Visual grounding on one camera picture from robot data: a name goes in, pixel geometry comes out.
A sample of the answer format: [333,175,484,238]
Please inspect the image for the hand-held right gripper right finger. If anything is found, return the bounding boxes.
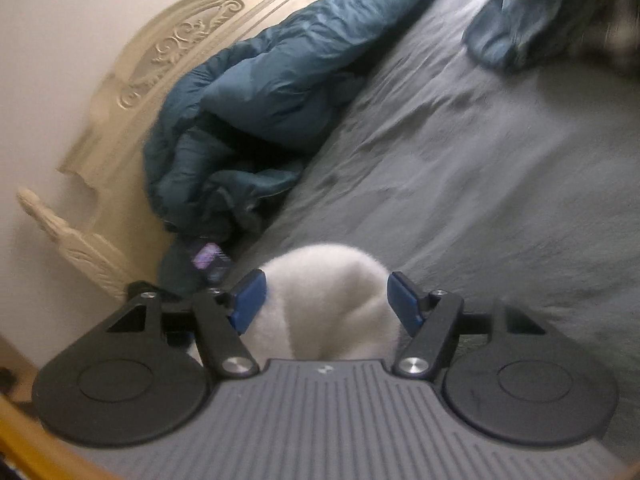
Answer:
[387,270,546,380]

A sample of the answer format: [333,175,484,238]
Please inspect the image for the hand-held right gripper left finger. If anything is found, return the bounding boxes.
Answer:
[105,269,266,379]

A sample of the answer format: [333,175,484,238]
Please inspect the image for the cream fleece garment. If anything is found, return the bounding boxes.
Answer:
[187,243,407,367]

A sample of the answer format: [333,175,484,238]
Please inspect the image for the dark bottle with pink label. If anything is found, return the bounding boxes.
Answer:
[192,239,234,286]

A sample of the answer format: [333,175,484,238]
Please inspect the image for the teal pillow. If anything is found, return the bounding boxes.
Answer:
[157,240,201,302]

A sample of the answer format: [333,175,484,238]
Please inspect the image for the blue pillows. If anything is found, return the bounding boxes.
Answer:
[142,0,459,247]

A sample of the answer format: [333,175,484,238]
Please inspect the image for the cream carved headboard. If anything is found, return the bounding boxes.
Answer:
[15,0,382,302]

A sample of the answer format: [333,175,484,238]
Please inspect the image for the blue jeans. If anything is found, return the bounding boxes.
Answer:
[464,0,617,72]

